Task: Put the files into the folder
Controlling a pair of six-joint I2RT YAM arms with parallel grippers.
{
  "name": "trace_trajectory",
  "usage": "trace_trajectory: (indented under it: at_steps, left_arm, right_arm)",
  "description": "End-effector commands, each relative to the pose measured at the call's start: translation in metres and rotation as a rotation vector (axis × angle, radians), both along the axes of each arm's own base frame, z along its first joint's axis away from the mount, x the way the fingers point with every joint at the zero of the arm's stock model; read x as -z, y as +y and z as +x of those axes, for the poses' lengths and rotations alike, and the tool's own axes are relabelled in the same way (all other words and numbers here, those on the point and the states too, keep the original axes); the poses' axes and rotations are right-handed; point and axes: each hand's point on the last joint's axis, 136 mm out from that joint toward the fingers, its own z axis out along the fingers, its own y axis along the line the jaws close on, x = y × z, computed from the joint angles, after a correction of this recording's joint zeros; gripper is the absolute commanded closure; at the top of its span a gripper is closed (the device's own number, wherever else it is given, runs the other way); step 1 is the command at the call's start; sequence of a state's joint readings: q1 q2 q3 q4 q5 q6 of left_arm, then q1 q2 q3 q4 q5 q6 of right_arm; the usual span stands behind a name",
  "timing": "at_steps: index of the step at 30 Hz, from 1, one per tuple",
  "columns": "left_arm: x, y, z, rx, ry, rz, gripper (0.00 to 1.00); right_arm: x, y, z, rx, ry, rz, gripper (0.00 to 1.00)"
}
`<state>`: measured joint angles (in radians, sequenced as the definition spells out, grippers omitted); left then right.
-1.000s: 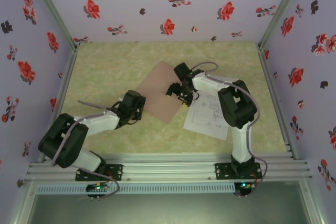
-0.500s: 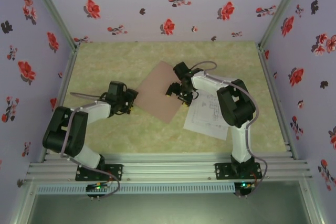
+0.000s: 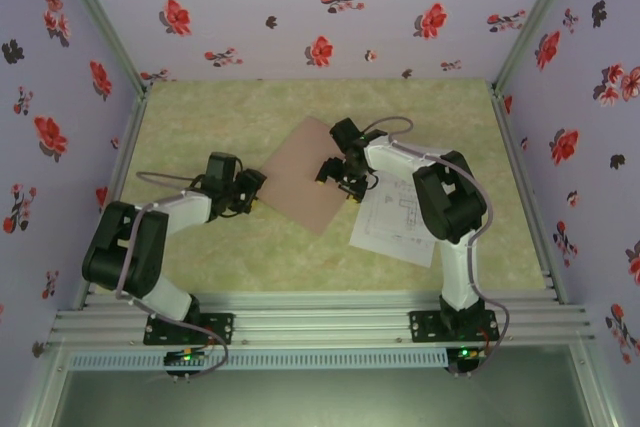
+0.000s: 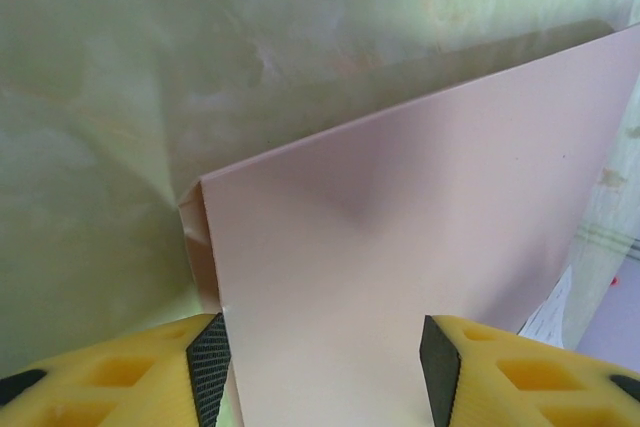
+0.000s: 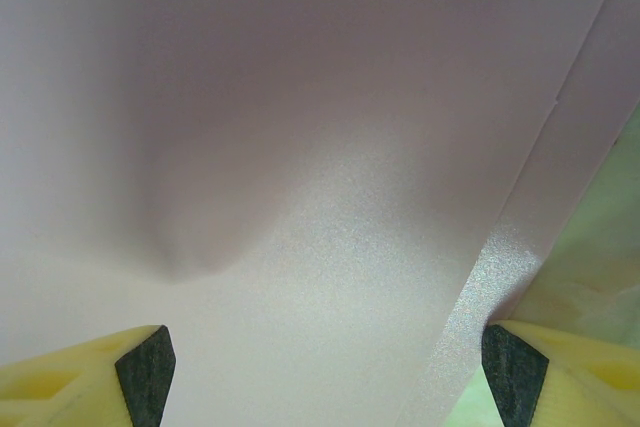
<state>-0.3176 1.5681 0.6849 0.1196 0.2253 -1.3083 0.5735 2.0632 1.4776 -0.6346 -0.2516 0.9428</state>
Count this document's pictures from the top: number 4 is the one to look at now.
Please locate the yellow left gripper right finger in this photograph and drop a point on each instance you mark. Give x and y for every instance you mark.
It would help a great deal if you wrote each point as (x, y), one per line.
(525, 387)

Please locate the white technical drawing sheet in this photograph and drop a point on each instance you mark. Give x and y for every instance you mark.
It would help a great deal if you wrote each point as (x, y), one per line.
(545, 312)

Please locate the green marbled table cover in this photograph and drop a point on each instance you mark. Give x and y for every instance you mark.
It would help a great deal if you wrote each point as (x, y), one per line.
(100, 97)

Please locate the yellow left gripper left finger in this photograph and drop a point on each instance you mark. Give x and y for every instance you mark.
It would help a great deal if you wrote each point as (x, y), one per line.
(100, 387)

